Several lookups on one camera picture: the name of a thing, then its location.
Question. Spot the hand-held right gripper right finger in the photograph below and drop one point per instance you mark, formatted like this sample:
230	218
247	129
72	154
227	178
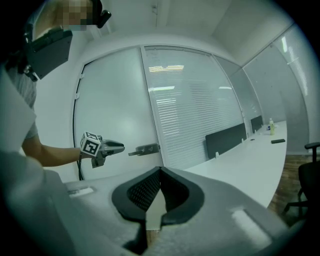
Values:
182	195

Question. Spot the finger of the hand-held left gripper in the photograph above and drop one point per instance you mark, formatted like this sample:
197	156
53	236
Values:
115	144
116	150

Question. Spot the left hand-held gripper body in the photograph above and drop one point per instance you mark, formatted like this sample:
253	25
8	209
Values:
90	146

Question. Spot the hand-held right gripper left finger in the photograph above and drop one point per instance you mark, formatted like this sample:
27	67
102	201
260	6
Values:
136	193

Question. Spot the frosted glass door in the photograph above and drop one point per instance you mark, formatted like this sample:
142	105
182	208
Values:
112	105

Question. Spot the person's left forearm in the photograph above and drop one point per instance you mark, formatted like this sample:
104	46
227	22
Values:
57	155

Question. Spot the small door hinge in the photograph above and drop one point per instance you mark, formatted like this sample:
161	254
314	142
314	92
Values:
82	75
77	95

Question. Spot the long white desk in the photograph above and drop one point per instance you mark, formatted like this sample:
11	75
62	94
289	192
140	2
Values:
240	165

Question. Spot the large dark desk divider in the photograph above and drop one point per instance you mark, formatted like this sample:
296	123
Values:
226	141

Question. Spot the person's gray shirt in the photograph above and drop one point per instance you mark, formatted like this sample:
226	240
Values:
26	92

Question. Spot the glass partition with blinds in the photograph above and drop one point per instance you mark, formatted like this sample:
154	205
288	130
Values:
195	110

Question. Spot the small dark desk divider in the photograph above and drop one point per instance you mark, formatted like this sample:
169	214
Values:
256	124

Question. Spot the flat black device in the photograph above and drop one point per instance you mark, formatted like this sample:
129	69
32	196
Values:
278	141

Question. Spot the pale yellow bottle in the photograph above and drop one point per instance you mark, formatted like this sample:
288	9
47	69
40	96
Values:
271	127

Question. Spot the black office chair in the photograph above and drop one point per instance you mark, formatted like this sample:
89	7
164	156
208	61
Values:
308	180

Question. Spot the black head-mounted camera rig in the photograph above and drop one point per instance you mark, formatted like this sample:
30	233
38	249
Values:
51	53

